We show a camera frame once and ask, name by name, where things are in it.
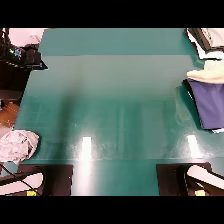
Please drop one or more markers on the dark brown garment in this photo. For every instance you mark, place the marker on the dark brown garment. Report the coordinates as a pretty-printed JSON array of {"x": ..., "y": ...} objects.
[{"x": 202, "y": 37}]

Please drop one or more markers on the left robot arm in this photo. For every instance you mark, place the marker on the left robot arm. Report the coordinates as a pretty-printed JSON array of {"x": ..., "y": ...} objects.
[{"x": 26, "y": 58}]

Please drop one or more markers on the purple garment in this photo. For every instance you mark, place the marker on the purple garment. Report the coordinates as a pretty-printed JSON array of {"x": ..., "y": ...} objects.
[{"x": 210, "y": 106}]

